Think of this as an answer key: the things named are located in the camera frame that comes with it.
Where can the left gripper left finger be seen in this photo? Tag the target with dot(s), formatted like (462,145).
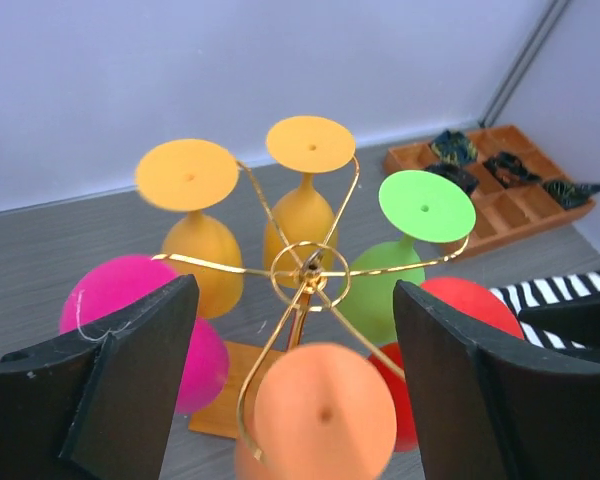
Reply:
(98,403)

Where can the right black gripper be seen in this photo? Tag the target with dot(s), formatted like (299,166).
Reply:
(576,320)

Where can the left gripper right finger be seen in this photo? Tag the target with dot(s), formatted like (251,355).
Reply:
(488,405)

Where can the red plastic wine glass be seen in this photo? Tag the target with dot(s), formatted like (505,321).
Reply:
(469,298)

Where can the magenta plastic wine glass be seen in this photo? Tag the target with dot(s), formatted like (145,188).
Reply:
(123,280)

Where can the orange plastic wine glass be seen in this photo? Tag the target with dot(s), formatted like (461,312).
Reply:
(322,411)

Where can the green plastic wine glass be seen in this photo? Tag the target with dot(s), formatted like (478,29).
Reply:
(424,207)

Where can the gold wire wine glass rack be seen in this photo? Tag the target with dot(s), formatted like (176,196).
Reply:
(308,297)

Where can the yellow wine glass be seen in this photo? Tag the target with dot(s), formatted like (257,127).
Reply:
(310,145)
(190,175)

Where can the black white striped cloth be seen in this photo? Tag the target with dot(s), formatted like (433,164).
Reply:
(547,291)

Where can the dark rolled tie right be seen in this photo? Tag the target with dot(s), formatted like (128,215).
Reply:
(570,195)

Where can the dark rolled tie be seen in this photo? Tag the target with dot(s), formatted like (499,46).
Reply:
(570,195)
(454,147)
(465,180)
(510,171)

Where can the wooden compartment tray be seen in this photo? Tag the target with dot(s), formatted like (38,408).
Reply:
(506,215)

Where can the dark rolled tie middle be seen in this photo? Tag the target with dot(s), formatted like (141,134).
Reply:
(510,171)

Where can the dark rolled tie left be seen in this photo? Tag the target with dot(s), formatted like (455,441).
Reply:
(465,180)

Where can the dark rolled tie top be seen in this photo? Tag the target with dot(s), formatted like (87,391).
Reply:
(454,147)

